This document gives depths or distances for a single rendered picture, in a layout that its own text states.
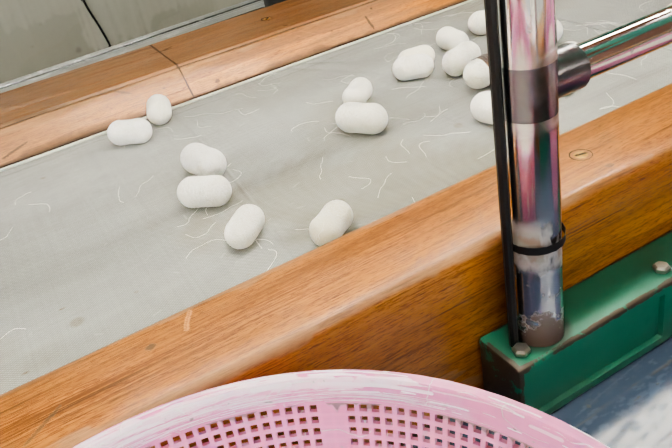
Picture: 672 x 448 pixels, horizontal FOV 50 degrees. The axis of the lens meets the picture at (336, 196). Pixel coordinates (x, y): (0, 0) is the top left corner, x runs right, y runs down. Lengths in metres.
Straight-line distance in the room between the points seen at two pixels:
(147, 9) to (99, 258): 2.20
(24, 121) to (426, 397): 0.44
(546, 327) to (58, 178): 0.36
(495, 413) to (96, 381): 0.16
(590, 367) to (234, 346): 0.18
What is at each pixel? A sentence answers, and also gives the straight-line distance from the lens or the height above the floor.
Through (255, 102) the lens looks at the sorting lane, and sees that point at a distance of 0.59.
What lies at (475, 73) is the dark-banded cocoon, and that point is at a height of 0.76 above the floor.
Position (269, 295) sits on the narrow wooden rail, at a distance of 0.32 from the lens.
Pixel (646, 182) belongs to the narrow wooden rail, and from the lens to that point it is 0.40.
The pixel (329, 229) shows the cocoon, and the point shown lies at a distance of 0.38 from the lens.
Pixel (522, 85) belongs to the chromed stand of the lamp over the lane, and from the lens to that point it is 0.28.
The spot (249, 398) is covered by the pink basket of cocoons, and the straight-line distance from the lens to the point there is 0.28.
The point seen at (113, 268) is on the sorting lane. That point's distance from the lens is 0.43.
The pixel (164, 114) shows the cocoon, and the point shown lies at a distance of 0.59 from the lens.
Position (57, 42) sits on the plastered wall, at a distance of 2.55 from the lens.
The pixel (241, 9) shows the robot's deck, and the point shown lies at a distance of 1.15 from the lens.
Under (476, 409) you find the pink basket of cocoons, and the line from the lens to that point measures 0.26.
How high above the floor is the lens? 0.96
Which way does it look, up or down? 30 degrees down
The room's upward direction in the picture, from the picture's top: 12 degrees counter-clockwise
